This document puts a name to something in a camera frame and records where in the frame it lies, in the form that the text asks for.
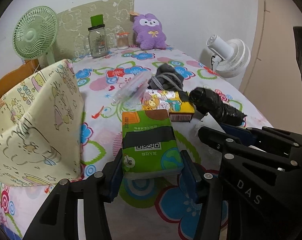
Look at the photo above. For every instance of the clear plastic pouch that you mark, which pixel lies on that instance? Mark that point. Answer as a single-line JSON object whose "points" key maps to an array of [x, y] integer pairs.
{"points": [[132, 92]]}

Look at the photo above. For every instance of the wooden bed headboard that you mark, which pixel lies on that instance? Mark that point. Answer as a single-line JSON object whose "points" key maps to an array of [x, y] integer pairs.
{"points": [[18, 75]]}

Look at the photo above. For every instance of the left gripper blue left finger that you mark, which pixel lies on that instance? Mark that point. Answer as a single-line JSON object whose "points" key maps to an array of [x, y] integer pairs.
{"points": [[116, 176]]}

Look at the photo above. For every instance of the white standing fan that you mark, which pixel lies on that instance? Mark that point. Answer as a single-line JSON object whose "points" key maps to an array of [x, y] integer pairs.
{"points": [[230, 58]]}

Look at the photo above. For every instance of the cotton swab jar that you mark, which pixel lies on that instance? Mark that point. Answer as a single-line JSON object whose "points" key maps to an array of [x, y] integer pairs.
{"points": [[122, 40]]}

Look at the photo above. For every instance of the green tissue pack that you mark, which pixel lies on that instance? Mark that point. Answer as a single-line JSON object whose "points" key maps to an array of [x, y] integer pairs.
{"points": [[149, 147]]}

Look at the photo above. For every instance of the green desk fan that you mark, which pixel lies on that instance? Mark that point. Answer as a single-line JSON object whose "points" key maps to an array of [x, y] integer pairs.
{"points": [[35, 33]]}

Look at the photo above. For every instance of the yellow fabric storage box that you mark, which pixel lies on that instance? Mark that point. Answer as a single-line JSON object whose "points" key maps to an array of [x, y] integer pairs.
{"points": [[40, 127]]}

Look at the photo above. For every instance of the grey drawstring pouch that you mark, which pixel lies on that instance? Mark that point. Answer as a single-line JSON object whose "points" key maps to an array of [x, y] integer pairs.
{"points": [[166, 78]]}

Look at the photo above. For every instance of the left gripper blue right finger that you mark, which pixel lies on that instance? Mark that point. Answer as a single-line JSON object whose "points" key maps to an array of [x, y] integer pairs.
{"points": [[191, 177]]}

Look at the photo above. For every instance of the yellow cartoon tissue pack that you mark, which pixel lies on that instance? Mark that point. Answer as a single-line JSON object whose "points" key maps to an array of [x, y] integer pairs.
{"points": [[177, 104]]}

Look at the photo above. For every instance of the black umbrella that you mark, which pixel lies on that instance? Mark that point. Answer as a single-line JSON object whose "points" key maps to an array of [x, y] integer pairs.
{"points": [[207, 101]]}

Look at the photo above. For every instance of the glass jar green lid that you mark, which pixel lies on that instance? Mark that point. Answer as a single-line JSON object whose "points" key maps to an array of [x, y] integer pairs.
{"points": [[96, 41]]}

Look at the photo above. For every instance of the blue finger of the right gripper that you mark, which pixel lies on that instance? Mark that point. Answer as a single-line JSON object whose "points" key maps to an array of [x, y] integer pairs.
{"points": [[242, 134]]}

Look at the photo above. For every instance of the floral tablecloth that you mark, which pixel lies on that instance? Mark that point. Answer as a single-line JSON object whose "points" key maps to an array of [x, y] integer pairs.
{"points": [[155, 208]]}

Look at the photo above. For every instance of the purple plush bunny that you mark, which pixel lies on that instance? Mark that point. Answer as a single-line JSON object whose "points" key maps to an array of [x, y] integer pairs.
{"points": [[148, 32]]}

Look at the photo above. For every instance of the beige door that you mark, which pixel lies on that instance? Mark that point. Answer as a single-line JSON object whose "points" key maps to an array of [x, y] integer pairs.
{"points": [[272, 81]]}

